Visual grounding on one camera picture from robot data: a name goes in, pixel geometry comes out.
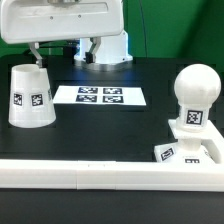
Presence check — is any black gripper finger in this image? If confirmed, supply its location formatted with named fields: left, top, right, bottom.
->
left=85, top=37, right=101, bottom=64
left=29, top=42, right=46, bottom=68

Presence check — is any white lamp shade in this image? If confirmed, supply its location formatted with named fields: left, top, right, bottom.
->
left=8, top=64, right=56, bottom=128

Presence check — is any white lamp bulb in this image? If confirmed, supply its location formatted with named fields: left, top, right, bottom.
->
left=174, top=64, right=221, bottom=132

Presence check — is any white lamp base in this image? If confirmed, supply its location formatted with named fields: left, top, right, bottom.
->
left=153, top=118, right=224, bottom=165

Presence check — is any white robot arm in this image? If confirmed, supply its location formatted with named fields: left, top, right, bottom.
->
left=0, top=0, right=133, bottom=71

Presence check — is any white marker sheet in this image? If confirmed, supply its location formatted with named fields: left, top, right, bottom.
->
left=53, top=85, right=146, bottom=106

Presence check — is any white L-shaped table fence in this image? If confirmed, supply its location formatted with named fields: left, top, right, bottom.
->
left=0, top=128, right=224, bottom=192

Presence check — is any black cable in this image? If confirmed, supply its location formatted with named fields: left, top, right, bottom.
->
left=138, top=0, right=149, bottom=58

